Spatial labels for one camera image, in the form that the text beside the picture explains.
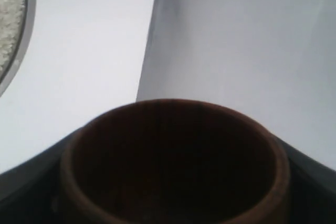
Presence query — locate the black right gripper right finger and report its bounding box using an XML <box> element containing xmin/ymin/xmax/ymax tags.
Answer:
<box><xmin>277</xmin><ymin>139</ymin><xmax>335</xmax><ymax>224</ymax></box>

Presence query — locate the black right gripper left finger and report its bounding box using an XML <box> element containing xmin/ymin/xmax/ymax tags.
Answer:
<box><xmin>1</xmin><ymin>130</ymin><xmax>79</xmax><ymax>223</ymax></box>

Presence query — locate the brown wooden cup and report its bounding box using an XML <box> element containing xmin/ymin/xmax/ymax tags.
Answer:
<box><xmin>60</xmin><ymin>99</ymin><xmax>290</xmax><ymax>223</ymax></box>

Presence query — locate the rice in steel tray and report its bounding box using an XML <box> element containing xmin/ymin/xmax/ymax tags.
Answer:
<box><xmin>1</xmin><ymin>0</ymin><xmax>25</xmax><ymax>72</ymax></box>

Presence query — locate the white backdrop curtain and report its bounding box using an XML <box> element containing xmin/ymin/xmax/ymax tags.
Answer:
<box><xmin>137</xmin><ymin>0</ymin><xmax>335</xmax><ymax>169</ymax></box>

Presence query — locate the round steel tray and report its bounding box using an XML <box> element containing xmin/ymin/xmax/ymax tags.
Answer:
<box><xmin>1</xmin><ymin>0</ymin><xmax>37</xmax><ymax>95</ymax></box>

